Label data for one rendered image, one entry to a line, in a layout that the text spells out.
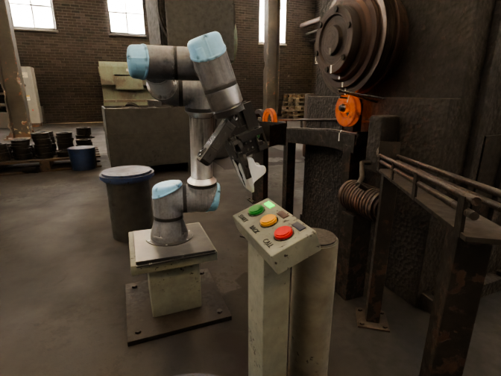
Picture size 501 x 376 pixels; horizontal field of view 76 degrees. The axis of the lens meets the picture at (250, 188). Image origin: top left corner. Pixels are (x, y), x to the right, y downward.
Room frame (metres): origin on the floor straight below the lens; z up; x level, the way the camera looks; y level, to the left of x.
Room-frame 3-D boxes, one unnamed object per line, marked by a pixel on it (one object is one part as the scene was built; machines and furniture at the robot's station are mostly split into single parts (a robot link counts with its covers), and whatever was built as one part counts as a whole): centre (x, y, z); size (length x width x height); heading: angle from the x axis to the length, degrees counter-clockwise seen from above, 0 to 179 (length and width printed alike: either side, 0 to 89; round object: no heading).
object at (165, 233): (1.22, 0.33, 0.37); 0.15 x 0.15 x 0.10
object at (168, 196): (1.22, 0.33, 0.49); 0.13 x 0.12 x 0.14; 102
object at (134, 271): (1.22, 0.34, 0.28); 0.32 x 0.32 x 0.04; 21
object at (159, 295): (1.22, 0.34, 0.13); 0.40 x 0.40 x 0.26; 21
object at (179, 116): (3.90, 1.19, 0.39); 1.03 x 0.83 x 0.79; 116
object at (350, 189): (1.25, -0.47, 0.27); 0.22 x 0.13 x 0.53; 22
